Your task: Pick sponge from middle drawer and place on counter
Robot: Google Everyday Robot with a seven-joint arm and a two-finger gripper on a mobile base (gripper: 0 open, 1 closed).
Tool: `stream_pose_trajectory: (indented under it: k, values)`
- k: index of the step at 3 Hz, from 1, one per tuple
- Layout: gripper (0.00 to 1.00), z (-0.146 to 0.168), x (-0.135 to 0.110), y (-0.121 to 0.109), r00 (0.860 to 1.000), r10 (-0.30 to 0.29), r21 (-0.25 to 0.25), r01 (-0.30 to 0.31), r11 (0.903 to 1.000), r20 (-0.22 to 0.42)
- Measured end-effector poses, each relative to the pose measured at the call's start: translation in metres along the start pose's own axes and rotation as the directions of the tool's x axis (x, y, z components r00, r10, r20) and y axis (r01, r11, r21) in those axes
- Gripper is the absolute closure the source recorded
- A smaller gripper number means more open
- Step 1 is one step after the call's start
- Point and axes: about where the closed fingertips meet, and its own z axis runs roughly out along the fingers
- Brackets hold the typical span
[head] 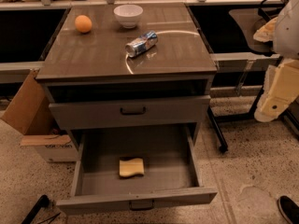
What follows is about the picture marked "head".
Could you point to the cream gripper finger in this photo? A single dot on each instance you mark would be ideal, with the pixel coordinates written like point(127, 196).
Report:
point(266, 32)
point(280, 89)

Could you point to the yellow sponge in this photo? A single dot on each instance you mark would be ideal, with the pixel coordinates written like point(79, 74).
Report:
point(131, 167)

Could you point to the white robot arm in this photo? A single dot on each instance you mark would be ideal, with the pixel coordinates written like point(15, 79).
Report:
point(286, 34)

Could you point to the closed top drawer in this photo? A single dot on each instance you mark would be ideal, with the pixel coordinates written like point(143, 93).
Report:
point(127, 113)

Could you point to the grey drawer cabinet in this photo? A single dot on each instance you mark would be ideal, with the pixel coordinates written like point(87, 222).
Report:
point(94, 67)

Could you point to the open middle drawer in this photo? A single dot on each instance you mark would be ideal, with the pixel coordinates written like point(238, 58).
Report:
point(171, 176)

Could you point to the black side table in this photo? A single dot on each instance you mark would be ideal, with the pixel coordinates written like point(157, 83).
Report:
point(237, 65)

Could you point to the crushed blue soda can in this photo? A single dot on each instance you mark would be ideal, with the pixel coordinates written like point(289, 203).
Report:
point(141, 44)

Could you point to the black shoe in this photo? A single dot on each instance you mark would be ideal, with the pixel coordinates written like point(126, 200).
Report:
point(288, 209)

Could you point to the white bowl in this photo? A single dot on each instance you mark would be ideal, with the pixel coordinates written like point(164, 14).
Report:
point(128, 16)

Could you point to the orange fruit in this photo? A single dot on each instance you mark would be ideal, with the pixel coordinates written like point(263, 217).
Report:
point(83, 24)

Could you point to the cardboard box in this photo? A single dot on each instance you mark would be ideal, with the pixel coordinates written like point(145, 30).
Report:
point(29, 114)

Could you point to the black stand leg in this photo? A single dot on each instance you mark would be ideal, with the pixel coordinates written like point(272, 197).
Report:
point(42, 202)

